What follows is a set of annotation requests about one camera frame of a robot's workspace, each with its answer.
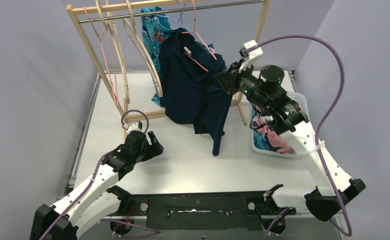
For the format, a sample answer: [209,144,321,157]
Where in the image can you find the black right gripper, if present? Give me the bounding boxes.
[216,57,270,108]

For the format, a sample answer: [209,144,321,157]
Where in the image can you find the navy blue shorts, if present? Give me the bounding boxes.
[159,28,232,156]

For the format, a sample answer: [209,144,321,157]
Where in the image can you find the pink wire hanger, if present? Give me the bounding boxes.
[83,6,119,108]
[182,0,217,61]

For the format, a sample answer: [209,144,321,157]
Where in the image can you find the pink floral shorts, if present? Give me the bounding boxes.
[263,125,294,154]

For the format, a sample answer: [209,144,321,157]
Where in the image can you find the teal fish print shorts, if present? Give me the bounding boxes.
[141,6,215,106]

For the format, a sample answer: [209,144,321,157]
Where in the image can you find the wooden hanger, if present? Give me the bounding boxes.
[95,0,129,97]
[122,0,163,98]

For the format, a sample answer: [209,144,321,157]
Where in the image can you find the wooden hanger front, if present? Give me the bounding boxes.
[95,0,129,97]

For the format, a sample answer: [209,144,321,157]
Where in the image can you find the blue shark print shorts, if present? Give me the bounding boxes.
[249,103,269,150]

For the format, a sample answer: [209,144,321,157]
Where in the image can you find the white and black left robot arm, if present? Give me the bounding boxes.
[29,130,164,240]

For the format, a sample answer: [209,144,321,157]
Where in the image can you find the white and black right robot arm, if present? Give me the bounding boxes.
[215,62,366,222]

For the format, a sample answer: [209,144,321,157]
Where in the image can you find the white plastic basket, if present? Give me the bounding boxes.
[250,106,297,158]

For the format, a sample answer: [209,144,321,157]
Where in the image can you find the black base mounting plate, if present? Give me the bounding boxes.
[129,191,283,231]

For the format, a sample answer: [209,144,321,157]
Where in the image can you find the wooden clothes rack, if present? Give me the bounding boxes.
[65,0,272,140]

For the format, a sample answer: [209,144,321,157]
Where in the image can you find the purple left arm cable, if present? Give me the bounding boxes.
[37,109,150,240]

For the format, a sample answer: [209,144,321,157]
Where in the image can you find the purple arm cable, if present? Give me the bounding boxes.
[37,109,150,240]
[246,35,353,238]

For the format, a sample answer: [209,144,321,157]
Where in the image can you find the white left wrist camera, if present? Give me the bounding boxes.
[122,121,143,134]

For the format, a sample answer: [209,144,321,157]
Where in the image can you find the blue wire hanger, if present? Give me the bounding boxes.
[166,0,193,33]

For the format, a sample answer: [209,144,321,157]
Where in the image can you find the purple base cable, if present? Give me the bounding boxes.
[100,218,161,239]

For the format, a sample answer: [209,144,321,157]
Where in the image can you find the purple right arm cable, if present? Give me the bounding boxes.
[246,35,353,238]

